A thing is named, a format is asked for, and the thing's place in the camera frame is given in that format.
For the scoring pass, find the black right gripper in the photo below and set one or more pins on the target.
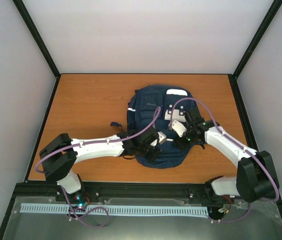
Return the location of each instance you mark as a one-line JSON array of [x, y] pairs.
[[180, 143]]

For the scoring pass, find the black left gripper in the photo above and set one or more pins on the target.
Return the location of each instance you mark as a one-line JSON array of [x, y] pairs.
[[151, 158]]

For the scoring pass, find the navy blue student backpack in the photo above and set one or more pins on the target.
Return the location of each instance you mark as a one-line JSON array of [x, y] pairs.
[[141, 112]]

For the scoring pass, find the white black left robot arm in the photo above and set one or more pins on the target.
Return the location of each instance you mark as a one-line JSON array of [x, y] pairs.
[[60, 155]]

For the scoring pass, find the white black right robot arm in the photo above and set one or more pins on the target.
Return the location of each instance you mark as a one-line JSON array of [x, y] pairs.
[[255, 178]]

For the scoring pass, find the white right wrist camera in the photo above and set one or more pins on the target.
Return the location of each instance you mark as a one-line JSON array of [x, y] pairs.
[[178, 128]]

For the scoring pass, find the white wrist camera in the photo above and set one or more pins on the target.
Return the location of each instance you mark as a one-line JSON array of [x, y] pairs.
[[178, 128], [160, 140]]

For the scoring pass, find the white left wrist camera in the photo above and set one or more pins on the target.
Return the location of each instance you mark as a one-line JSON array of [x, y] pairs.
[[160, 140]]

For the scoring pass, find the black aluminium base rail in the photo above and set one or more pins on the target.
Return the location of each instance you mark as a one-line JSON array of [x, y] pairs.
[[99, 191]]

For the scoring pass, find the metal front base plate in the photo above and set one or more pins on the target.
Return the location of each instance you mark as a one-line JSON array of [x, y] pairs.
[[258, 221]]

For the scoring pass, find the light blue slotted cable duct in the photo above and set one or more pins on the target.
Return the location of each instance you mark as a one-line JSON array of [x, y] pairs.
[[116, 210]]

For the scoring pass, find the black right frame post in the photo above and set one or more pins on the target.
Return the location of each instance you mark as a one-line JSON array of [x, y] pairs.
[[266, 22]]

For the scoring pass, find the black frame post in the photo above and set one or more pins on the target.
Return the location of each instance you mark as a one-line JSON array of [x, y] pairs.
[[266, 22], [20, 6]]

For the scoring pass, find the black left frame post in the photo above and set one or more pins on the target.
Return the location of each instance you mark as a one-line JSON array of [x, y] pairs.
[[20, 6]]

